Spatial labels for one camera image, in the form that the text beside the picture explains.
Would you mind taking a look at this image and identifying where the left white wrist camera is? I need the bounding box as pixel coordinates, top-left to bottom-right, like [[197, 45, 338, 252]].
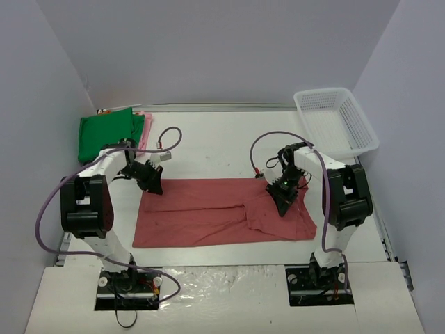
[[149, 151, 172, 167]]

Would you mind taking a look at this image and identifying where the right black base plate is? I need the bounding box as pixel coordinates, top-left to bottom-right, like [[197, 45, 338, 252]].
[[285, 264, 354, 307]]

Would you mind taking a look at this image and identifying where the red t shirt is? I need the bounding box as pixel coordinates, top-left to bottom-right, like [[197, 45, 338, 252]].
[[132, 178, 317, 248]]

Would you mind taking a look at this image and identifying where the pink folded t shirt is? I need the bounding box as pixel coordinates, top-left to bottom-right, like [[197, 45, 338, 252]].
[[133, 111, 153, 150]]

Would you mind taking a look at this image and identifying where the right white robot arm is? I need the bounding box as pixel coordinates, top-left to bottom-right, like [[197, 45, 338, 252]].
[[265, 143, 373, 289]]

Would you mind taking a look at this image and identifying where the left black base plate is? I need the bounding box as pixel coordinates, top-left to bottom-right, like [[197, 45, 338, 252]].
[[95, 269, 163, 311]]

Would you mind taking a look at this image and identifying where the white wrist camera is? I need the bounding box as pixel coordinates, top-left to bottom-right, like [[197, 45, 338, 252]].
[[149, 151, 172, 167], [262, 168, 282, 185]]

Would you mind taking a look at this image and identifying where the green folded t shirt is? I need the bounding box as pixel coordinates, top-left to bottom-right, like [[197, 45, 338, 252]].
[[78, 107, 145, 164]]

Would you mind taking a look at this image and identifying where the white plastic basket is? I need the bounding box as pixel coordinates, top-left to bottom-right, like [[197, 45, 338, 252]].
[[293, 88, 379, 160]]

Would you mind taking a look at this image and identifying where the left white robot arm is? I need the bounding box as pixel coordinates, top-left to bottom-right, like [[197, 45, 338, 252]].
[[60, 138, 171, 291]]

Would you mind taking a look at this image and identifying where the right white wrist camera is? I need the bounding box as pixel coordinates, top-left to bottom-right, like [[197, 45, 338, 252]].
[[262, 168, 282, 185]]

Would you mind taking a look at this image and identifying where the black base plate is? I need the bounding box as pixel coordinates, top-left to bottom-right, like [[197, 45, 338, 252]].
[[285, 264, 354, 307], [95, 269, 163, 311]]

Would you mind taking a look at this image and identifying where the thin black cable loop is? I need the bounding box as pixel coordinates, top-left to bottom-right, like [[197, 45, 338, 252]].
[[115, 295, 138, 330]]

